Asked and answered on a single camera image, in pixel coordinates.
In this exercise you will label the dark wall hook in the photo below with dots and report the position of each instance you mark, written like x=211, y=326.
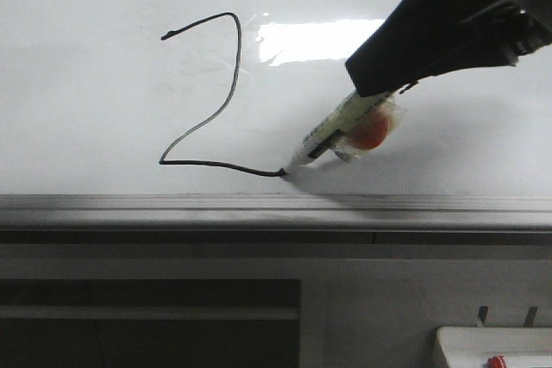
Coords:
x=530, y=317
x=481, y=316

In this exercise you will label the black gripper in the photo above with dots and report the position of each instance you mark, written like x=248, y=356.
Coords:
x=428, y=38

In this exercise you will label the dark left wall hook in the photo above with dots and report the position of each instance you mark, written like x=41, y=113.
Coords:
x=481, y=316

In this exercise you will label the grey aluminium whiteboard tray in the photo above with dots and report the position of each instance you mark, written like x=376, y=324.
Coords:
x=276, y=218

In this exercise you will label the white plastic tray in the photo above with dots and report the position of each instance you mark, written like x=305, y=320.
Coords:
x=473, y=346

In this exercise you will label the white whiteboard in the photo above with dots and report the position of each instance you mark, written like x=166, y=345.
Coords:
x=94, y=91

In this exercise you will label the red magnet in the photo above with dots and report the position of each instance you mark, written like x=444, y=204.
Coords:
x=370, y=121

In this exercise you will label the white whiteboard marker black tip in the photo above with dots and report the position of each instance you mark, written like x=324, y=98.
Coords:
x=317, y=141

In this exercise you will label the dark right wall hook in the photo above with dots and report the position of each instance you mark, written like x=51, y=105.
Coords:
x=530, y=317

